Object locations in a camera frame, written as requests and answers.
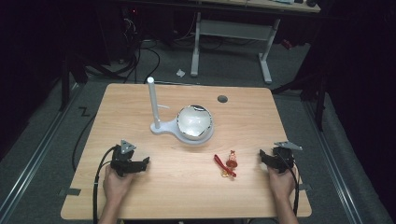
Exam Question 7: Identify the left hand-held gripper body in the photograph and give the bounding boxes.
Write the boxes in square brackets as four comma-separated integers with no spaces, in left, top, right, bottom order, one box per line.
[109,139,138,178]

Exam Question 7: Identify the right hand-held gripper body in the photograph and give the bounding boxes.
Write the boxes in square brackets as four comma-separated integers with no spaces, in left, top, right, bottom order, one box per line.
[270,141,304,175]

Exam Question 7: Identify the person's left hand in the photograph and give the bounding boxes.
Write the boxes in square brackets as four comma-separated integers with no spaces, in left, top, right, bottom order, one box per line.
[102,163,135,203]

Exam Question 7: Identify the person's right hand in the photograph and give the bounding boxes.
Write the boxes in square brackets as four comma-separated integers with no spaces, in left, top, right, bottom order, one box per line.
[266,165,297,201]

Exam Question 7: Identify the white stand with pole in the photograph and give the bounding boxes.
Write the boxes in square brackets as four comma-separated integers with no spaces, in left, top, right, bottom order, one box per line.
[147,76,216,146]

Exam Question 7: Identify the shiny silver bowl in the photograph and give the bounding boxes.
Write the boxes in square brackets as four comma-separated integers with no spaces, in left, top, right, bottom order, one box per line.
[176,105,215,141]

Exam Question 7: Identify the black metal stand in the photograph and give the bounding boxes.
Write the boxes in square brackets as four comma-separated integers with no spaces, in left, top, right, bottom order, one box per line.
[57,52,90,112]
[270,69,329,133]

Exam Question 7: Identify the desk with white legs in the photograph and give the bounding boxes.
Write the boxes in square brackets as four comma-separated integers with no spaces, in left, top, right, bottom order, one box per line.
[190,0,322,85]

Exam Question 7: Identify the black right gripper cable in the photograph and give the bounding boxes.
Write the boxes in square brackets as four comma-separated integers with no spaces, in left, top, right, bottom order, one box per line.
[278,153,301,217]

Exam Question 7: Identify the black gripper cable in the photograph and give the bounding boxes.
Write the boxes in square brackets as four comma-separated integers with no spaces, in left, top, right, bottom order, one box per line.
[92,146,117,224]
[278,153,301,217]

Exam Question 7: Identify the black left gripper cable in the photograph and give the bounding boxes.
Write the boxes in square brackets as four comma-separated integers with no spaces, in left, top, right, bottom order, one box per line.
[92,146,117,224]

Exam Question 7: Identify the red pendant with strap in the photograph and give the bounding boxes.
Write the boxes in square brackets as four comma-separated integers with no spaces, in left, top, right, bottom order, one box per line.
[213,149,240,179]

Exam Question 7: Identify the thin black floor cable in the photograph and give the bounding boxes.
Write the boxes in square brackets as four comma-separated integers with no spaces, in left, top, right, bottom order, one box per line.
[71,113,98,173]

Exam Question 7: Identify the metal floor rail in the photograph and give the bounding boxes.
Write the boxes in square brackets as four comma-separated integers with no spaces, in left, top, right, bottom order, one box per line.
[0,83,82,224]
[302,100,366,224]

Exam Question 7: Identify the black floor cables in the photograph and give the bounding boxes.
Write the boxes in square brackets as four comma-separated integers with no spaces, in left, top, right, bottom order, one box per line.
[90,12,162,85]

